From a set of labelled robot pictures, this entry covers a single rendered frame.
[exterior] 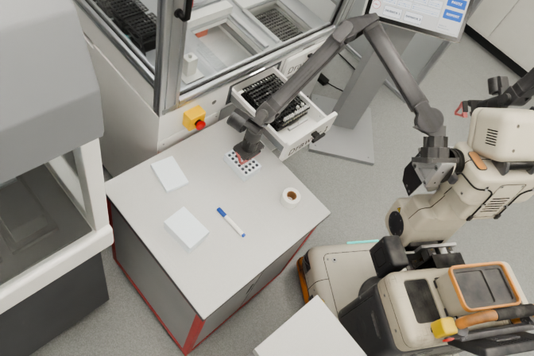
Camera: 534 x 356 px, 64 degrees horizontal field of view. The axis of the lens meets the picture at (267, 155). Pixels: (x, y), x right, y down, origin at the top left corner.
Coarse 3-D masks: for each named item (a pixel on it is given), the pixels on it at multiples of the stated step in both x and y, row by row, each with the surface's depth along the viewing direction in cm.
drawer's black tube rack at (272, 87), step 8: (272, 80) 180; (280, 80) 179; (256, 88) 177; (264, 88) 174; (272, 88) 179; (248, 96) 173; (256, 96) 171; (264, 96) 172; (296, 96) 176; (256, 104) 172; (288, 104) 176; (296, 104) 177; (288, 112) 170; (280, 120) 166; (280, 128) 168
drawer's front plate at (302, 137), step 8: (320, 120) 167; (328, 120) 169; (312, 128) 164; (320, 128) 169; (328, 128) 178; (296, 136) 160; (304, 136) 161; (288, 144) 157; (296, 144) 162; (304, 144) 170; (288, 152) 162
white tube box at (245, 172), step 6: (228, 156) 165; (234, 156) 164; (228, 162) 164; (234, 162) 164; (246, 162) 164; (252, 162) 166; (234, 168) 163; (240, 168) 161; (246, 168) 162; (252, 168) 162; (258, 168) 164; (240, 174) 162; (246, 174) 160; (252, 174) 163
